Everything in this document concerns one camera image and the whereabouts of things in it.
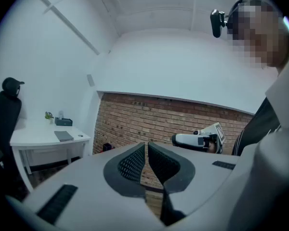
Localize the grey laptop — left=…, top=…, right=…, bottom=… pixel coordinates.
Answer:
left=53, top=130, right=75, bottom=142

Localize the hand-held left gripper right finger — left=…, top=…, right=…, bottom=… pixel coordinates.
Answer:
left=148, top=142, right=196, bottom=193

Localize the person's black printed shirt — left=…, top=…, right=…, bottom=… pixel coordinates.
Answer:
left=232, top=96, right=280, bottom=156

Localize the black office chair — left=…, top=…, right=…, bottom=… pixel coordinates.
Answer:
left=0, top=77, right=25, bottom=197

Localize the small purple flower plant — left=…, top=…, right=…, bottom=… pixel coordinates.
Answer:
left=44, top=111, right=54, bottom=125

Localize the black head-mounted camera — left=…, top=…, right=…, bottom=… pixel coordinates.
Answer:
left=210, top=8, right=232, bottom=39

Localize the white desk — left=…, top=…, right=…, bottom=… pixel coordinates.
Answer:
left=9, top=118, right=92, bottom=193

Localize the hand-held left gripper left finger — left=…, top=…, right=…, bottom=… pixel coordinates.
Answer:
left=103, top=142, right=146, bottom=198

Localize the dark green box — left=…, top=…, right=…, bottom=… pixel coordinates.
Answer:
left=54, top=117, right=73, bottom=127

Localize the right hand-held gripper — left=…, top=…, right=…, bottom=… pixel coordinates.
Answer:
left=171, top=122, right=226, bottom=154

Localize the person's head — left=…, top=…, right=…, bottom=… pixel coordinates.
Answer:
left=227, top=0, right=289, bottom=70

